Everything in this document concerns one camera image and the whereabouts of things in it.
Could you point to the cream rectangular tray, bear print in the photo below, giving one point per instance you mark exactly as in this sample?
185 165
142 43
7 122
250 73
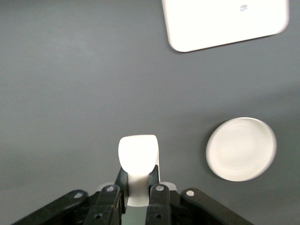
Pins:
222 23

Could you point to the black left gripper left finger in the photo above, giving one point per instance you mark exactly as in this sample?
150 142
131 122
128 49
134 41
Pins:
105 206

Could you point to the round cream plate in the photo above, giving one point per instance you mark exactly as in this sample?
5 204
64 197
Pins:
241 150

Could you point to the small white steamed bun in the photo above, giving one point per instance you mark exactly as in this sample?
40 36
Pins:
137 152

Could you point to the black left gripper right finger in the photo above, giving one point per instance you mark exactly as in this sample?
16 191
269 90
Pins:
159 204

